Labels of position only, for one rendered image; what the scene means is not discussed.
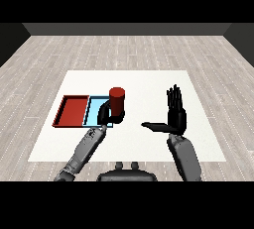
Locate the red shallow open box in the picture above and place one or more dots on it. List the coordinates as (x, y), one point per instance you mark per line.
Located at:
(71, 111)

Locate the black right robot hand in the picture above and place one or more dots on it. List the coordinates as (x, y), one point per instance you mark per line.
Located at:
(176, 116)

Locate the dark grey robot body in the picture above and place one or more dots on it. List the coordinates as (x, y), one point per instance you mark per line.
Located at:
(127, 175)

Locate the red can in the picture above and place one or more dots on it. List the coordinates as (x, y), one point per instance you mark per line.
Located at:
(117, 101)

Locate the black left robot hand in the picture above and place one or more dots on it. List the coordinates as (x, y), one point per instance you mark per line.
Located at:
(105, 116)

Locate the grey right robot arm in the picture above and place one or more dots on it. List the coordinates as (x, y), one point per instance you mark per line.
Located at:
(185, 155)

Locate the light blue shallow open box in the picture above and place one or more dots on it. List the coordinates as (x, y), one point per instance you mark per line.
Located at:
(95, 110)

